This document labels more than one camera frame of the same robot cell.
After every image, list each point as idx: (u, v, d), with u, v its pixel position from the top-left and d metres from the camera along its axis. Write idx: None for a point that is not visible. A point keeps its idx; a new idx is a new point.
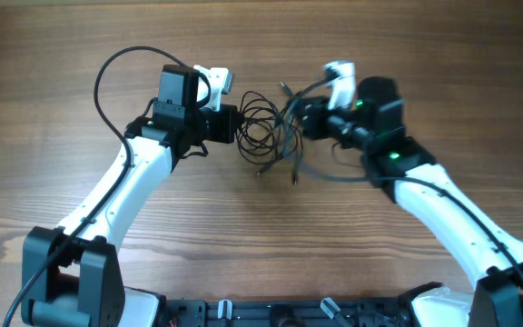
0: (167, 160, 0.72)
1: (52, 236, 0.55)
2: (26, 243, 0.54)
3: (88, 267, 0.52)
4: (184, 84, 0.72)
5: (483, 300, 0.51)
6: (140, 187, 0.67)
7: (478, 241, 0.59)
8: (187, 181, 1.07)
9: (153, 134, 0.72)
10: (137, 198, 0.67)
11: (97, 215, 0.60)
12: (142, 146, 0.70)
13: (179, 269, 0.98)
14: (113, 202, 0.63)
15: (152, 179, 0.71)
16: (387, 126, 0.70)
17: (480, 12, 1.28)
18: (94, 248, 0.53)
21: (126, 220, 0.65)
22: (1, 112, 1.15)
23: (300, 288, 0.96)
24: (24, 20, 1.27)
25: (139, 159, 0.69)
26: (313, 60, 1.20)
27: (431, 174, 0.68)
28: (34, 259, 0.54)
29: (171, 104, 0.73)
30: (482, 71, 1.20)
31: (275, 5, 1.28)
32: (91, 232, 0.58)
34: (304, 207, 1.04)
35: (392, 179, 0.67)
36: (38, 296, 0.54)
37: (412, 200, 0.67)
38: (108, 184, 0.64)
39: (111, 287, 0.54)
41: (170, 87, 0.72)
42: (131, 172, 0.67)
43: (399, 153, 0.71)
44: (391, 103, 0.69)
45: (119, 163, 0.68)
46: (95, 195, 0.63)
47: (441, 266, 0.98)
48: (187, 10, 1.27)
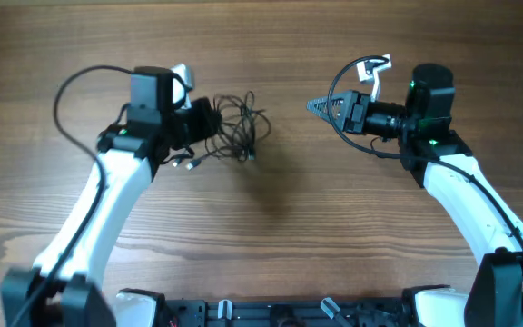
0: (142, 173, 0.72)
1: (29, 279, 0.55)
2: (3, 287, 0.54)
3: (68, 305, 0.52)
4: (155, 87, 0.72)
5: (486, 272, 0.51)
6: (119, 209, 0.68)
7: (495, 223, 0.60)
8: (187, 180, 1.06)
9: (129, 142, 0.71)
10: (118, 215, 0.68)
11: (74, 249, 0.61)
12: (114, 163, 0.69)
13: (179, 269, 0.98)
14: (90, 230, 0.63)
15: (133, 191, 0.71)
16: (435, 112, 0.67)
17: (481, 10, 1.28)
18: (73, 288, 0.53)
21: (107, 242, 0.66)
22: (1, 113, 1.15)
23: (300, 288, 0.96)
24: (23, 19, 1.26)
25: (112, 181, 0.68)
26: (313, 61, 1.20)
27: (462, 163, 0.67)
28: (14, 301, 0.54)
29: (144, 109, 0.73)
30: (482, 71, 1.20)
31: (275, 5, 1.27)
32: (70, 267, 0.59)
34: (304, 207, 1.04)
35: (426, 159, 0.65)
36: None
37: (438, 180, 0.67)
38: (83, 214, 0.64)
39: (96, 321, 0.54)
41: (143, 92, 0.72)
42: (105, 194, 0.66)
43: (437, 139, 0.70)
44: (445, 88, 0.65)
45: (92, 186, 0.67)
46: (72, 224, 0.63)
47: (441, 266, 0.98)
48: (187, 10, 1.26)
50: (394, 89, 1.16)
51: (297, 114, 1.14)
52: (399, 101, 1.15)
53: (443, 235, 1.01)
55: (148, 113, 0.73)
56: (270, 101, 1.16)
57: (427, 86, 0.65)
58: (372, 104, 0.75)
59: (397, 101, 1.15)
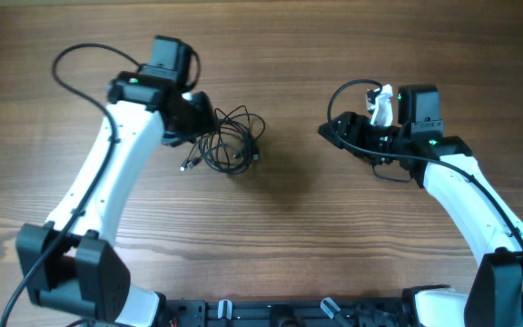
0: (155, 125, 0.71)
1: (43, 234, 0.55)
2: (19, 243, 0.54)
3: (83, 262, 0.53)
4: (177, 52, 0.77)
5: (486, 273, 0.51)
6: (130, 163, 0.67)
7: (495, 223, 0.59)
8: (187, 180, 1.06)
9: (142, 89, 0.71)
10: (130, 173, 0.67)
11: (86, 206, 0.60)
12: (128, 115, 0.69)
13: (179, 268, 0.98)
14: (101, 188, 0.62)
15: (145, 147, 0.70)
16: (425, 114, 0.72)
17: (480, 10, 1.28)
18: (87, 244, 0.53)
21: (121, 198, 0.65)
22: (2, 113, 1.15)
23: (300, 288, 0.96)
24: (22, 19, 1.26)
25: (123, 135, 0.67)
26: (313, 60, 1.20)
27: (462, 163, 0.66)
28: (29, 255, 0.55)
29: (162, 67, 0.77)
30: (482, 71, 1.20)
31: (275, 5, 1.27)
32: (82, 225, 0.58)
34: (304, 207, 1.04)
35: (426, 159, 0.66)
36: (44, 283, 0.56)
37: (438, 181, 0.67)
38: (94, 168, 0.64)
39: (111, 276, 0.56)
41: (162, 51, 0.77)
42: (117, 147, 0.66)
43: (436, 140, 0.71)
44: (429, 93, 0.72)
45: (103, 140, 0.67)
46: (83, 182, 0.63)
47: (440, 266, 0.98)
48: (187, 10, 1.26)
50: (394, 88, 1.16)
51: (297, 114, 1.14)
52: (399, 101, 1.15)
53: (442, 235, 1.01)
55: (163, 72, 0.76)
56: (270, 101, 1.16)
57: (411, 92, 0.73)
58: (370, 126, 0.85)
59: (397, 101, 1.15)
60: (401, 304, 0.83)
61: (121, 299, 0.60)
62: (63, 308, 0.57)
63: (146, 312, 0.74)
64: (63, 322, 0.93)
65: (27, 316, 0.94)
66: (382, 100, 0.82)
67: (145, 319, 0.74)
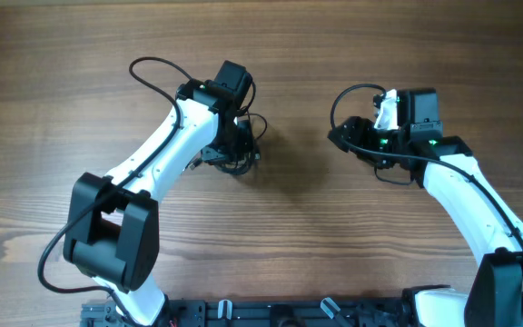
0: (212, 126, 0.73)
1: (100, 184, 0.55)
2: (76, 188, 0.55)
3: (131, 217, 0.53)
4: (241, 76, 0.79)
5: (486, 273, 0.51)
6: (186, 151, 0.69)
7: (495, 224, 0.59)
8: (187, 180, 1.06)
9: (205, 98, 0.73)
10: (182, 159, 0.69)
11: (144, 171, 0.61)
12: (192, 109, 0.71)
13: (179, 268, 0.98)
14: (160, 160, 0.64)
15: (199, 142, 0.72)
16: (424, 115, 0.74)
17: (481, 10, 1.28)
18: (138, 202, 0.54)
21: (171, 179, 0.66)
22: (2, 113, 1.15)
23: (300, 288, 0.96)
24: (22, 19, 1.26)
25: (189, 123, 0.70)
26: (313, 61, 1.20)
27: (462, 163, 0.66)
28: (80, 203, 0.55)
29: (225, 86, 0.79)
30: (482, 71, 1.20)
31: (275, 5, 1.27)
32: (137, 184, 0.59)
34: (305, 206, 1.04)
35: (424, 159, 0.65)
36: (82, 234, 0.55)
37: (438, 180, 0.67)
38: (157, 143, 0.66)
39: (148, 242, 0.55)
41: (229, 73, 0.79)
42: (181, 132, 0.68)
43: (437, 141, 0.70)
44: (426, 94, 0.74)
45: (168, 123, 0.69)
46: (145, 150, 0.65)
47: (440, 266, 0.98)
48: (187, 10, 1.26)
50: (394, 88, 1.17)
51: (297, 114, 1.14)
52: None
53: (442, 235, 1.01)
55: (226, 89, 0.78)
56: (270, 101, 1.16)
57: (410, 94, 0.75)
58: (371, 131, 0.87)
59: None
60: (401, 304, 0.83)
61: (145, 272, 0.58)
62: (92, 265, 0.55)
63: (152, 309, 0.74)
64: (63, 321, 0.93)
65: (28, 315, 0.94)
66: (387, 104, 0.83)
67: (150, 314, 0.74)
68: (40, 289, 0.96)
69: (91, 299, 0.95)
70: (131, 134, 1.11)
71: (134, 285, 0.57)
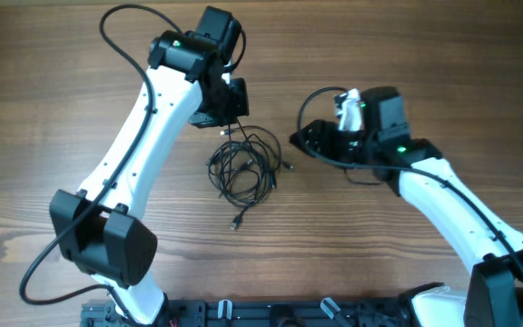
0: (193, 97, 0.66)
1: (75, 203, 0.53)
2: (54, 203, 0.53)
3: (112, 232, 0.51)
4: (225, 26, 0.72)
5: (479, 283, 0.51)
6: (164, 139, 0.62)
7: (478, 229, 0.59)
8: (187, 180, 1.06)
9: (218, 17, 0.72)
10: (162, 151, 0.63)
11: (119, 177, 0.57)
12: (167, 83, 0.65)
13: (179, 268, 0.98)
14: (134, 162, 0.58)
15: (181, 118, 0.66)
16: (390, 121, 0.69)
17: (480, 10, 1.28)
18: (120, 216, 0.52)
21: (152, 173, 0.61)
22: (2, 113, 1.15)
23: (300, 288, 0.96)
24: (23, 19, 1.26)
25: (162, 105, 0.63)
26: (313, 60, 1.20)
27: (435, 166, 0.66)
28: (59, 220, 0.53)
29: (209, 37, 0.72)
30: (482, 71, 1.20)
31: (275, 5, 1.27)
32: (113, 198, 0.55)
34: (305, 206, 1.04)
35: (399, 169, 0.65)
36: (72, 246, 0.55)
37: (413, 188, 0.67)
38: (130, 139, 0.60)
39: (138, 247, 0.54)
41: (212, 22, 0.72)
42: (152, 118, 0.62)
43: (405, 146, 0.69)
44: (391, 99, 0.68)
45: (141, 105, 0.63)
46: (118, 150, 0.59)
47: (440, 266, 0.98)
48: (187, 10, 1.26)
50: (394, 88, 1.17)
51: (297, 114, 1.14)
52: None
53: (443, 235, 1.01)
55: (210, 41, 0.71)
56: (270, 101, 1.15)
57: (374, 100, 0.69)
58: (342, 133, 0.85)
59: None
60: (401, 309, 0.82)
61: (146, 265, 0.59)
62: (87, 265, 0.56)
63: (152, 308, 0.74)
64: (64, 322, 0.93)
65: (28, 315, 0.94)
66: (350, 104, 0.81)
67: (150, 314, 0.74)
68: (39, 290, 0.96)
69: (91, 299, 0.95)
70: None
71: (134, 281, 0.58)
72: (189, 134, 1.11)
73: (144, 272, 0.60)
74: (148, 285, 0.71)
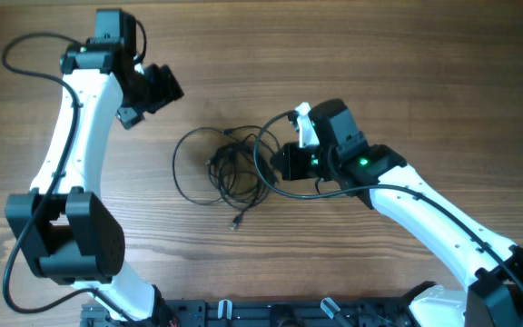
0: (113, 88, 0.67)
1: (29, 199, 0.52)
2: (7, 211, 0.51)
3: (74, 215, 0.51)
4: (121, 23, 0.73)
5: (478, 305, 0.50)
6: (97, 127, 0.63)
7: (462, 242, 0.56)
8: (187, 180, 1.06)
9: (109, 16, 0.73)
10: (100, 140, 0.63)
11: (65, 167, 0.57)
12: (83, 79, 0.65)
13: (179, 269, 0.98)
14: (76, 148, 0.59)
15: (107, 108, 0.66)
16: (344, 134, 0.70)
17: (481, 10, 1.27)
18: (75, 195, 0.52)
21: (98, 162, 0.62)
22: (2, 112, 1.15)
23: (300, 288, 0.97)
24: (23, 19, 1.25)
25: (85, 99, 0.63)
26: (313, 61, 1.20)
27: (402, 178, 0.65)
28: (17, 224, 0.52)
29: (109, 36, 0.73)
30: (481, 71, 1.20)
31: (275, 5, 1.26)
32: (66, 185, 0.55)
34: (304, 207, 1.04)
35: (366, 188, 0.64)
36: (40, 251, 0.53)
37: (386, 203, 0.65)
38: (63, 135, 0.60)
39: (103, 228, 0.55)
41: (106, 22, 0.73)
42: (81, 112, 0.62)
43: (368, 158, 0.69)
44: (339, 113, 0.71)
45: (66, 105, 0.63)
46: (55, 145, 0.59)
47: (440, 266, 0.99)
48: (187, 9, 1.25)
50: (394, 89, 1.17)
51: None
52: (398, 101, 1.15)
53: None
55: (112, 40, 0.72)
56: (270, 101, 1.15)
57: (323, 117, 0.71)
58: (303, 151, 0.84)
59: (397, 101, 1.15)
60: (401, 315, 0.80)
61: (117, 254, 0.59)
62: (62, 272, 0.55)
63: (146, 302, 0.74)
64: (64, 322, 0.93)
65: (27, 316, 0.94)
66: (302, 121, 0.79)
67: (146, 308, 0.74)
68: (39, 289, 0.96)
69: (91, 299, 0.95)
70: (131, 134, 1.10)
71: (113, 271, 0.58)
72: (189, 134, 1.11)
73: (120, 260, 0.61)
74: (135, 282, 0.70)
